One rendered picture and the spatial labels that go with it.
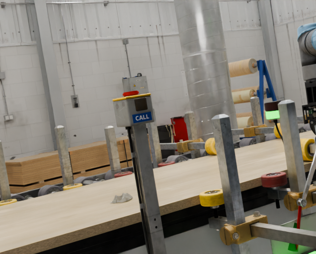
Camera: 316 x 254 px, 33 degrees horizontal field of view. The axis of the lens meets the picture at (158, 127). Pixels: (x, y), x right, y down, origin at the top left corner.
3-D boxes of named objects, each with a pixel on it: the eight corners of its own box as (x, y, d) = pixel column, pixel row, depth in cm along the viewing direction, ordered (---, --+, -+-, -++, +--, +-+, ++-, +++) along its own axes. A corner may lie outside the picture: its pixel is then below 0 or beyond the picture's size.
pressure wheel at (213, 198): (232, 223, 163) (226, 186, 163) (231, 230, 155) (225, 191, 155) (206, 226, 165) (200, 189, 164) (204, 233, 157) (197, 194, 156)
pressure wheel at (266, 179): (296, 206, 172) (291, 170, 171) (278, 212, 168) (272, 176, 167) (278, 204, 179) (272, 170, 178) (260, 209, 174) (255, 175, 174)
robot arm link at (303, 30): (301, 23, 144) (292, 28, 152) (306, 64, 144) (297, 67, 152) (329, 19, 144) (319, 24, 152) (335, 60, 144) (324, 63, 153)
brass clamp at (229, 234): (271, 233, 148) (268, 215, 148) (234, 247, 141) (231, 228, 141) (255, 231, 153) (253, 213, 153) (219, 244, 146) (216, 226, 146)
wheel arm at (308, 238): (335, 249, 126) (332, 232, 126) (325, 254, 124) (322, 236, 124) (218, 228, 163) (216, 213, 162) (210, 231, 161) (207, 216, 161)
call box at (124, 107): (156, 124, 129) (150, 92, 129) (131, 129, 126) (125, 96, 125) (141, 125, 135) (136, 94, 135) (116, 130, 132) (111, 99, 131)
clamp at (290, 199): (328, 200, 162) (326, 184, 162) (297, 211, 155) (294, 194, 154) (314, 199, 167) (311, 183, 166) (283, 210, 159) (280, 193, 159)
